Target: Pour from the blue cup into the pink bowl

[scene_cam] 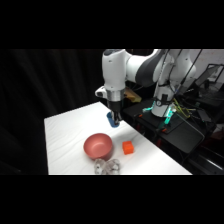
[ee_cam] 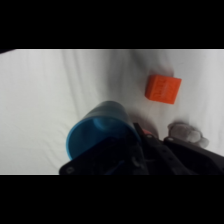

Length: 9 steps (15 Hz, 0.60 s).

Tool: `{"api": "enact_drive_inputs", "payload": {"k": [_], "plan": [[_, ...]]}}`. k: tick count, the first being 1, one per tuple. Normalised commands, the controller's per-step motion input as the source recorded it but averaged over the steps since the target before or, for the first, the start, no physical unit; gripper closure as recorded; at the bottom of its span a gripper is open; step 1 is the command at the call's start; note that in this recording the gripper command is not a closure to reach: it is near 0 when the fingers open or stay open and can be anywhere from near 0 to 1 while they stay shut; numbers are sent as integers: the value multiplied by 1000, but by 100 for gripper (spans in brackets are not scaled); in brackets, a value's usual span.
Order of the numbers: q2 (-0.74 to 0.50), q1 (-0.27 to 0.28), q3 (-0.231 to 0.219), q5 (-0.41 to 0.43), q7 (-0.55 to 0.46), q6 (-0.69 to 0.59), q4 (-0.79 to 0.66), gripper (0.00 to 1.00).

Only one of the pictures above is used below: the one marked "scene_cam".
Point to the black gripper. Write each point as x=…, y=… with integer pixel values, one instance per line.
x=115, y=106

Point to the blue cup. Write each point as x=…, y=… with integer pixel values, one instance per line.
x=109, y=120

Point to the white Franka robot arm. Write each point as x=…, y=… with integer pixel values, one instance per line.
x=115, y=70

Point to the pink bowl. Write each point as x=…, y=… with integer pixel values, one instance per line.
x=97, y=146

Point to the crumpled clear plastic cup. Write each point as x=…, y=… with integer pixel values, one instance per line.
x=99, y=166
x=113, y=166

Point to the orange block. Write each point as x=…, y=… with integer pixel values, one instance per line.
x=128, y=147

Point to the black robot stand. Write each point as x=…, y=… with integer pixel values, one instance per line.
x=181, y=133

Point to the yellow wrist mount bracket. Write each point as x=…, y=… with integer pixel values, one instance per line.
x=132, y=96

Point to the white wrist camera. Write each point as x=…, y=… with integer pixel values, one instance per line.
x=100, y=92

